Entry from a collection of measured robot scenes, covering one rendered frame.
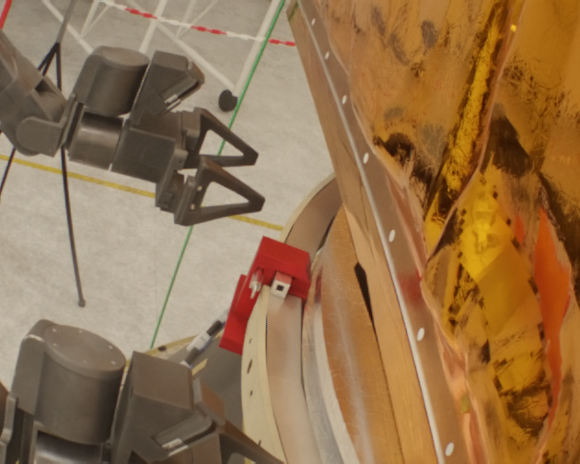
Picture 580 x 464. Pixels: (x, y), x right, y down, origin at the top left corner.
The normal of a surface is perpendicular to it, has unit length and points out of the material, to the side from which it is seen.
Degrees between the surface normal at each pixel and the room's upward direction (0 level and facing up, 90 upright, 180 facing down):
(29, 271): 0
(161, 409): 90
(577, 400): 98
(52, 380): 79
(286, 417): 0
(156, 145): 90
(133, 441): 90
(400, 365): 90
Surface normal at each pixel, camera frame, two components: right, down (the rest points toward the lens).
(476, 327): -0.92, -0.19
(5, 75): -0.14, 0.22
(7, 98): 0.00, 0.39
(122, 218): 0.34, -0.82
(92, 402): 0.43, 0.36
